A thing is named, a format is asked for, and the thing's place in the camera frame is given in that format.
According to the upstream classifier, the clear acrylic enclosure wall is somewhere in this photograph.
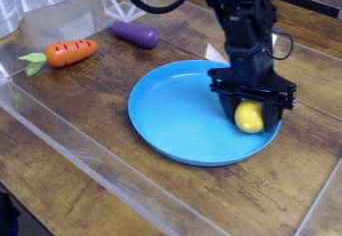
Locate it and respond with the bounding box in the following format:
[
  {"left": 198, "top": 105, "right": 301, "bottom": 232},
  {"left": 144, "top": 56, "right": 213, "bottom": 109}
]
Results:
[{"left": 0, "top": 0, "right": 342, "bottom": 236}]

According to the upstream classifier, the yellow toy lemon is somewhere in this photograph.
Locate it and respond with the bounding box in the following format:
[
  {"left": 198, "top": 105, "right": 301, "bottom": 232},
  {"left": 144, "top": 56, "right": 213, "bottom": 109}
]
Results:
[{"left": 234, "top": 100, "right": 265, "bottom": 133}]

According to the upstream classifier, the clear acrylic corner bracket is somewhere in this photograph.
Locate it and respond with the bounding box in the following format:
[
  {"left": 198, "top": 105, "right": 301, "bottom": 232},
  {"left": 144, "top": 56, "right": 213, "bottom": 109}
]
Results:
[{"left": 102, "top": 0, "right": 146, "bottom": 22}]

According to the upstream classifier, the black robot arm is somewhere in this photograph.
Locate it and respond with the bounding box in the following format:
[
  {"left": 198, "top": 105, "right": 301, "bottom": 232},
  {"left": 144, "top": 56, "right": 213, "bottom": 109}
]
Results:
[{"left": 206, "top": 0, "right": 297, "bottom": 132}]

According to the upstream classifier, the blue round plastic tray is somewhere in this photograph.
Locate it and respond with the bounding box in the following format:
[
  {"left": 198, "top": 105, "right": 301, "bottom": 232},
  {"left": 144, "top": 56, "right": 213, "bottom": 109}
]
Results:
[{"left": 129, "top": 60, "right": 278, "bottom": 167}]

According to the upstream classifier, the purple toy eggplant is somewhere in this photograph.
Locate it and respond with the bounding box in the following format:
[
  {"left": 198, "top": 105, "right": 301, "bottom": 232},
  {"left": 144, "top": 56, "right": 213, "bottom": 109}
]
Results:
[{"left": 107, "top": 21, "right": 160, "bottom": 49}]

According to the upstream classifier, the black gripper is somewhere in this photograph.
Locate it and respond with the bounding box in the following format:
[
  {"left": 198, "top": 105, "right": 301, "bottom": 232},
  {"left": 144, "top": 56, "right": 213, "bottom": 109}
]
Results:
[{"left": 209, "top": 43, "right": 297, "bottom": 132}]

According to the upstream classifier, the orange toy carrot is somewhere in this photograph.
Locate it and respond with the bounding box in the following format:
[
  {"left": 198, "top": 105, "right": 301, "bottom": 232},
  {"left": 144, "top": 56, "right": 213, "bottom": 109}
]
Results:
[{"left": 21, "top": 39, "right": 99, "bottom": 76}]

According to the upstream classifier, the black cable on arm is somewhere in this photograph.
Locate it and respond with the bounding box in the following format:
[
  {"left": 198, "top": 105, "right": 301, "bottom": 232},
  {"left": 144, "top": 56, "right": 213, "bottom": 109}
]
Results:
[{"left": 118, "top": 0, "right": 296, "bottom": 61}]

